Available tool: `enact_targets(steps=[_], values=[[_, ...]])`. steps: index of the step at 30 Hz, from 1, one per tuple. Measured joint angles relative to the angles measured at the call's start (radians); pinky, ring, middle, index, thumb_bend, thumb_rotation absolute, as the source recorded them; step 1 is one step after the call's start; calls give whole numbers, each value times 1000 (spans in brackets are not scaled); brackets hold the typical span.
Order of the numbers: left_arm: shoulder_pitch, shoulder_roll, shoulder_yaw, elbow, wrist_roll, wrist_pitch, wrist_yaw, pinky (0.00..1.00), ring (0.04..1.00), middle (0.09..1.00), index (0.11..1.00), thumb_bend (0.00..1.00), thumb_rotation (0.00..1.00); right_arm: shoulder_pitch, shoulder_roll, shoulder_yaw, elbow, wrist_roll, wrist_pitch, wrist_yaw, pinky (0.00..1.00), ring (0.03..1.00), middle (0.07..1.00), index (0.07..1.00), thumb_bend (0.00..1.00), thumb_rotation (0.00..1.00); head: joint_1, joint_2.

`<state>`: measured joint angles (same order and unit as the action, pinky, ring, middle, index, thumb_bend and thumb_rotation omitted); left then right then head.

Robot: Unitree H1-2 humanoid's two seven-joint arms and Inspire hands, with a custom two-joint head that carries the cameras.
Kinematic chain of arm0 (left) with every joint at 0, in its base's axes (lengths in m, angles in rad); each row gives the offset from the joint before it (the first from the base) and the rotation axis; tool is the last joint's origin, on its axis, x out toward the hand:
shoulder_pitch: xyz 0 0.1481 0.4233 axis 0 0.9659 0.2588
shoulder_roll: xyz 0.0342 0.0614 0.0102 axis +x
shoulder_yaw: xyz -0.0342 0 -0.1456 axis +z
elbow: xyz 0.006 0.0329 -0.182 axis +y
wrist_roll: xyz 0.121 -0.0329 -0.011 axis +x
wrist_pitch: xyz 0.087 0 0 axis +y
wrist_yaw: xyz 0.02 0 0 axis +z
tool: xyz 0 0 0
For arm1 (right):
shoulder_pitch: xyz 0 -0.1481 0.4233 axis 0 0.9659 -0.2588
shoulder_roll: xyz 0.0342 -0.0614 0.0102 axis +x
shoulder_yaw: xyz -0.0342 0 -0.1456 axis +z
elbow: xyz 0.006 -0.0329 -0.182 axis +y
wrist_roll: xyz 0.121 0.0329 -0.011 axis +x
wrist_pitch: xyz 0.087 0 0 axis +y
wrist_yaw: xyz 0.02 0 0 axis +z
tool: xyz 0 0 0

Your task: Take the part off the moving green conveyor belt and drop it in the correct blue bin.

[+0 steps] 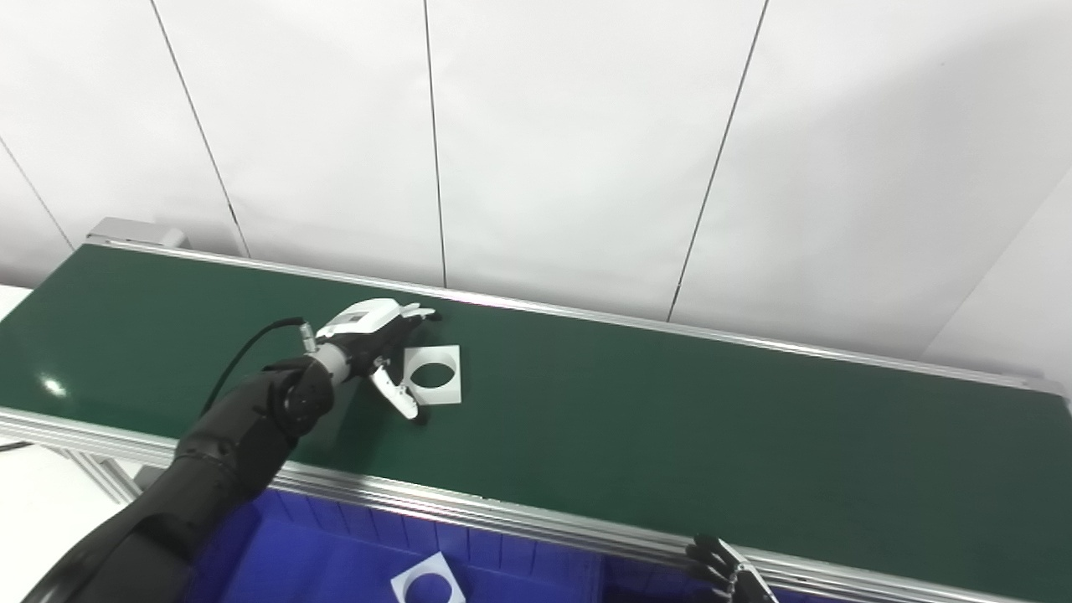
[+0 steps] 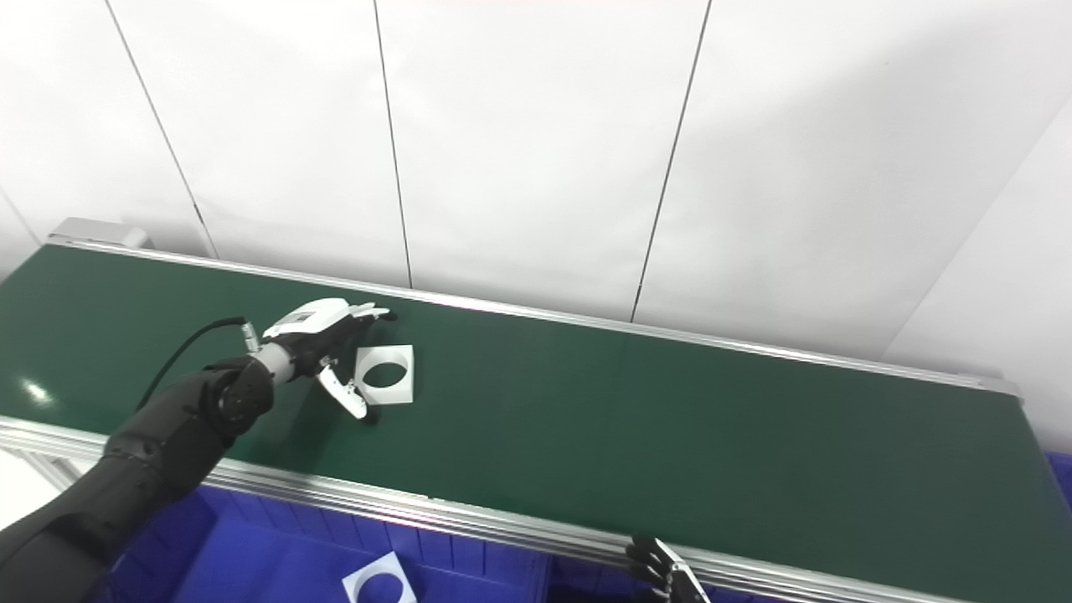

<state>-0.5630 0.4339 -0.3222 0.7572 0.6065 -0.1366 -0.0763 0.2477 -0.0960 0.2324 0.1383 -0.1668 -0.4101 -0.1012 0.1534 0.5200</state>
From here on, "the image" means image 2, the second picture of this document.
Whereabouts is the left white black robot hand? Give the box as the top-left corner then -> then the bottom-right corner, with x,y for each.
264,298 -> 399,425

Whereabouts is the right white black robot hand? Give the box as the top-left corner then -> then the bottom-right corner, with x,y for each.
626,535 -> 714,603

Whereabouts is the white square part with hole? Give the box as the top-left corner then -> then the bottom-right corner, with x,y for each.
342,552 -> 419,603
354,344 -> 415,406

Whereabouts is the blue bin with black parts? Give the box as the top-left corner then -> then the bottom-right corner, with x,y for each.
543,554 -> 755,603

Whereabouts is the green conveyor belt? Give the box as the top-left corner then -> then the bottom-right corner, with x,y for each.
0,239 -> 1072,603
0,245 -> 1072,603

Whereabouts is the grey conveyor motor box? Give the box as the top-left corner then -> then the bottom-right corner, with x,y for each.
48,217 -> 153,250

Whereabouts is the blue bin with white parts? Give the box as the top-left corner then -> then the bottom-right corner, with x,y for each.
84,486 -> 554,603

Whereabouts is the aluminium conveyor support leg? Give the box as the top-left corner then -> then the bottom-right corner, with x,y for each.
0,446 -> 85,497

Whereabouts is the empty blue bin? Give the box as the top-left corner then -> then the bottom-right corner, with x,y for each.
1041,451 -> 1072,513

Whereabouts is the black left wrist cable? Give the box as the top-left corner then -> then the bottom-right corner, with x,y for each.
137,316 -> 271,413

